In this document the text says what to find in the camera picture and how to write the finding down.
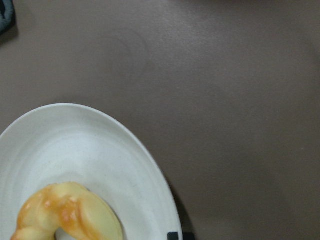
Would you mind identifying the glazed braided donut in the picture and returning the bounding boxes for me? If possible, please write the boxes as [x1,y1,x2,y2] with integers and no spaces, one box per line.
[11,182,124,240]

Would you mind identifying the folded grey cloth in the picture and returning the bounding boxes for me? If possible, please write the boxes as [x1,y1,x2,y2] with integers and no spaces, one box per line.
[0,0,16,35]

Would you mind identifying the white round plate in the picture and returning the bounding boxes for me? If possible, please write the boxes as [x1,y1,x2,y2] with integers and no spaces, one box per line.
[0,103,183,240]

